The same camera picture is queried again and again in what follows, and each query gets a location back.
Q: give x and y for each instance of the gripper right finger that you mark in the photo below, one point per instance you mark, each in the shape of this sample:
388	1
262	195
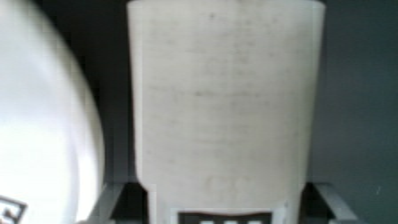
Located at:
324	207

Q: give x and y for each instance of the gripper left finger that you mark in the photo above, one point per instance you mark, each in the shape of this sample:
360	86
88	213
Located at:
107	213

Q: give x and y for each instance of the white round table top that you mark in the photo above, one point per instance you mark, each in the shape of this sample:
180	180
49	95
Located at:
52	148

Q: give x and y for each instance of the white cylindrical table leg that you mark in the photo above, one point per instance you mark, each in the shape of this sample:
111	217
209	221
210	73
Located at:
225	70

